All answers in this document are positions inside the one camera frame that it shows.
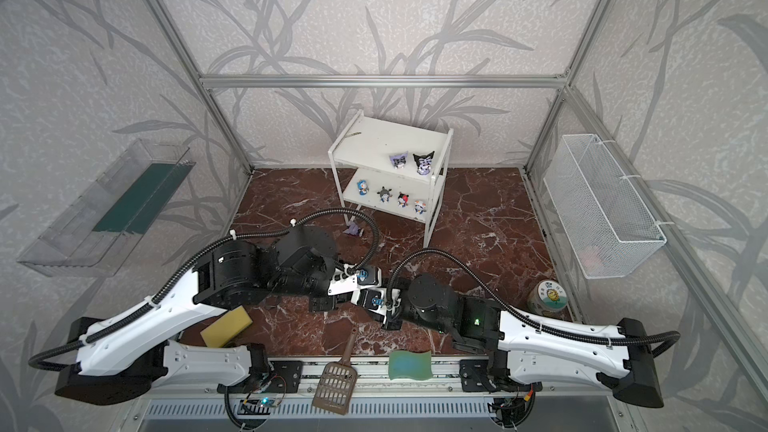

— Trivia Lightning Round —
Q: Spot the purple dress Kuromi figure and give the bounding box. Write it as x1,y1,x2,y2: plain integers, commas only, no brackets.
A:
343,221,364,237

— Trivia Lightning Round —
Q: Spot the white hooded Doraemon figure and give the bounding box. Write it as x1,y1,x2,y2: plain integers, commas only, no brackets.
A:
414,200,427,214

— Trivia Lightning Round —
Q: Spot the red hat Doraemon figure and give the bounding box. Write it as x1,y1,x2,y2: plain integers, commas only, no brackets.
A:
397,192,409,208

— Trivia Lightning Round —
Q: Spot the small grey bunny figure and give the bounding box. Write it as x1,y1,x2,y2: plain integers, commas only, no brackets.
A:
377,187,391,203

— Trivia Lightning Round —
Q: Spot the purple striped Kuromi figure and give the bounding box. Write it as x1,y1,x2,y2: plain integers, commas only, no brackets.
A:
389,152,408,170

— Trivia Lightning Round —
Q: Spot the purple bat Kuromi figure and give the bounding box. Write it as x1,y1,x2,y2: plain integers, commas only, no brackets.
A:
413,151,435,176

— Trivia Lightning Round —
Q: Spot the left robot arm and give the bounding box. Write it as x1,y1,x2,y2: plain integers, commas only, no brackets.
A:
28,208,382,406

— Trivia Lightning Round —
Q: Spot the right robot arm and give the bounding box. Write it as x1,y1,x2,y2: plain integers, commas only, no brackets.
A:
359,264,681,408

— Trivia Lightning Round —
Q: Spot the white two-tier metal shelf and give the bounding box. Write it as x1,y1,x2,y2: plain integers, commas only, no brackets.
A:
328,112,454,246

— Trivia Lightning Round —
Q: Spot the green wavy sponge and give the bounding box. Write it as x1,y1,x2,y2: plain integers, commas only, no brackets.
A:
388,350,433,381

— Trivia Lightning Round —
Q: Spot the brown plastic litter scoop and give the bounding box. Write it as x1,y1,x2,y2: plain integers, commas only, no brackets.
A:
312,328,358,415

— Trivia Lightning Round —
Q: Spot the yellow green sponge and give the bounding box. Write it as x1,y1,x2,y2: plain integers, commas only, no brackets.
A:
200,306,253,348

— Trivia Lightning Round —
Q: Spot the round tape roll cartoon label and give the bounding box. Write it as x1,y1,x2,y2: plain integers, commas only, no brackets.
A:
527,280,568,317

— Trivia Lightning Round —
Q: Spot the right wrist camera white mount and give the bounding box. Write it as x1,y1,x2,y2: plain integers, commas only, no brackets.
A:
352,287,402,324

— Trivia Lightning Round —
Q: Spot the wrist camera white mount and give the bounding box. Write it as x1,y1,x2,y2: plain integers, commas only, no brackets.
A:
327,264,382,296
352,287,402,324

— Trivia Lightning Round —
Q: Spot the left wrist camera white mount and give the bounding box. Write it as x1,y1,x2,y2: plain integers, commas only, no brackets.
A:
327,264,382,296

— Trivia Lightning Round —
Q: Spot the clear plastic wall tray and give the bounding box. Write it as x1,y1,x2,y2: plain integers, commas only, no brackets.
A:
17,139,195,278

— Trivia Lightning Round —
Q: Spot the white wire mesh basket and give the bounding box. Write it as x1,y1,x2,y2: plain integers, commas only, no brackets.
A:
544,134,667,280

